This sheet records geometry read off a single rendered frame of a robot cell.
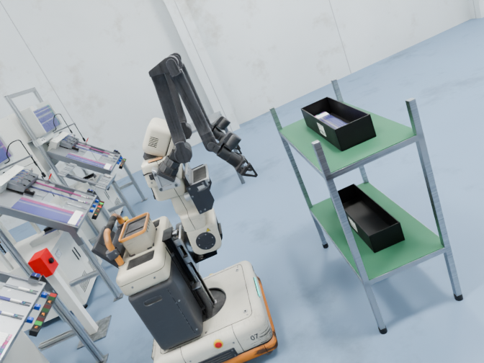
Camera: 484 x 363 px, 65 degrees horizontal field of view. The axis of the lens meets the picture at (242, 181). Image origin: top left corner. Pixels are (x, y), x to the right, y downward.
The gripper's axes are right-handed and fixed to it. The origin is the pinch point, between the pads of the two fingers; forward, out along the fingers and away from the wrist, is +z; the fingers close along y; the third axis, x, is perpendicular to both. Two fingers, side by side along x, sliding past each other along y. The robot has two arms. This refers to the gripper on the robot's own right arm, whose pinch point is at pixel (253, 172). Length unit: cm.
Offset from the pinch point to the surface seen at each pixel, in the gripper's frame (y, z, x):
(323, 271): 37, 97, 33
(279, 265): 66, 86, 53
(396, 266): -27, 78, -3
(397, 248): -16, 82, -10
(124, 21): 517, -128, -30
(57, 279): 95, -37, 154
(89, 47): 522, -151, 36
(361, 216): 22, 82, -12
